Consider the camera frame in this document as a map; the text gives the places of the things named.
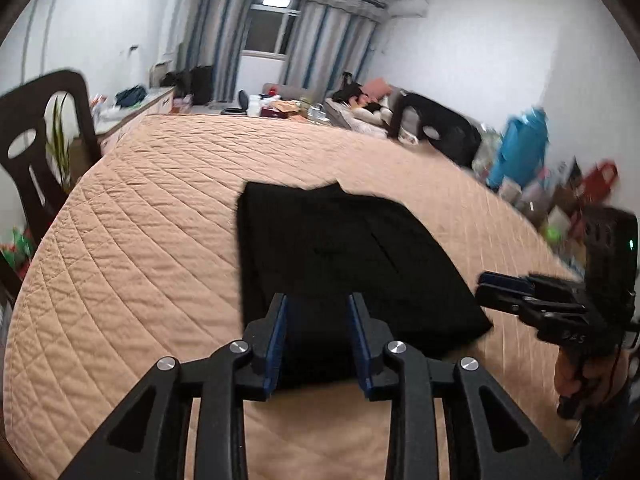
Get striped curtain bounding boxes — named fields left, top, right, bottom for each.
left=277, top=0, right=387, bottom=92
left=182, top=0, right=262, bottom=104

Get blue plastic bag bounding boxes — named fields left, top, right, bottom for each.
left=487, top=109, right=549, bottom=191

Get black bag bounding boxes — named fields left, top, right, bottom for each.
left=160, top=70, right=193, bottom=89

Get white and wood sideboard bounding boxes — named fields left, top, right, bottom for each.
left=92, top=86, right=177, bottom=156

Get black chair with oval cutout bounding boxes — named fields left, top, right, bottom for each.
left=0, top=70, right=104, bottom=247

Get black pants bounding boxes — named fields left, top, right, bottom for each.
left=236, top=181, right=494, bottom=392

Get grey sofa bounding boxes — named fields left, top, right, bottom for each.
left=324, top=85, right=482, bottom=142

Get pink pillow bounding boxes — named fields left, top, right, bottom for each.
left=362, top=77, right=394, bottom=104

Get red paper bag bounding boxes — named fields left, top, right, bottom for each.
left=580, top=160, right=619, bottom=206

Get pile of boxes and bags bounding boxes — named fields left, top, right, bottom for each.
left=472, top=125, right=621, bottom=267

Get person's right hand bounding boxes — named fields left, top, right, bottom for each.
left=555, top=346, right=631, bottom=405

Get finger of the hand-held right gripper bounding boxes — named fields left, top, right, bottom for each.
left=477, top=271, right=537, bottom=295
left=474, top=284, right=552, bottom=318

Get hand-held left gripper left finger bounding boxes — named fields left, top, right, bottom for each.
left=60, top=292, right=289, bottom=480

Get black suitcase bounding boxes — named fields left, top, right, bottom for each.
left=191, top=65, right=215, bottom=106

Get beige quilted blanket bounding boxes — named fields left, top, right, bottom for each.
left=4, top=112, right=587, bottom=480

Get green houseplant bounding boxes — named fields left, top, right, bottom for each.
left=46, top=92, right=74, bottom=192

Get white air conditioner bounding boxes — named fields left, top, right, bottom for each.
left=387, top=0, right=430, bottom=19

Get cluttered white coffee table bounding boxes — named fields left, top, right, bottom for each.
left=247, top=91, right=332, bottom=124

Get dark blue bag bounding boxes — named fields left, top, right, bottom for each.
left=115, top=86, right=148, bottom=109

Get window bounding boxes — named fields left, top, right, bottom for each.
left=240, top=0, right=307, bottom=59

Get black chair with curved back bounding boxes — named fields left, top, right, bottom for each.
left=387, top=91, right=482, bottom=169

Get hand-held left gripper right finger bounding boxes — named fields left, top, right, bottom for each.
left=347, top=292, right=583, bottom=480

